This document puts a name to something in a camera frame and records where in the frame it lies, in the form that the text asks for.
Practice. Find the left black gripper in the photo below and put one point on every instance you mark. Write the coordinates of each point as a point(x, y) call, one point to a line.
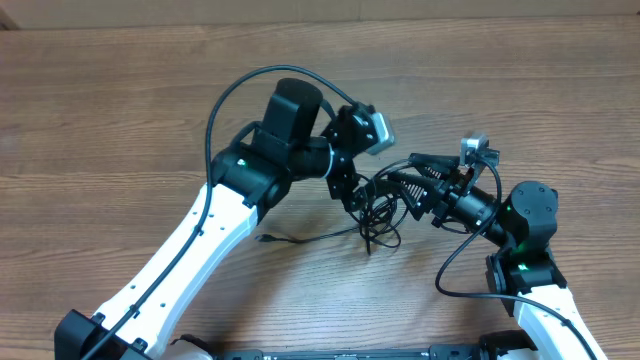
point(339, 186)

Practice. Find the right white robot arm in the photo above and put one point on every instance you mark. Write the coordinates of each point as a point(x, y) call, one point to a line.
point(522, 274)

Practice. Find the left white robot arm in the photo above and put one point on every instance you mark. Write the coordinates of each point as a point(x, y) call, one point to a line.
point(244, 181)

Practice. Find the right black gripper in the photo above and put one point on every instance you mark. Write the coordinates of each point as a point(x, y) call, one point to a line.
point(455, 187)

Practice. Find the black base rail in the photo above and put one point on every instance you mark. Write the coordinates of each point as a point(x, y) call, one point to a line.
point(350, 354)

